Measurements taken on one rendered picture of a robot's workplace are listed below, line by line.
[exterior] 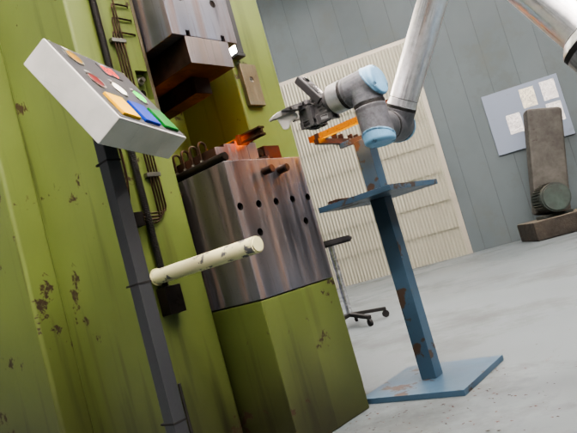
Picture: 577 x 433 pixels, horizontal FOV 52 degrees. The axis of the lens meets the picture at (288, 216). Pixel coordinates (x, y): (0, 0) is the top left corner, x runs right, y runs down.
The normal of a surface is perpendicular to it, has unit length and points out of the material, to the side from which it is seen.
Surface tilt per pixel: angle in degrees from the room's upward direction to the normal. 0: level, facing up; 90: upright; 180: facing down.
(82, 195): 90
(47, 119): 90
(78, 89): 90
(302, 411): 90
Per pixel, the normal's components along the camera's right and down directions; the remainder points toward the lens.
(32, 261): 0.73, -0.25
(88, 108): -0.27, 0.00
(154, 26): -0.64, 0.11
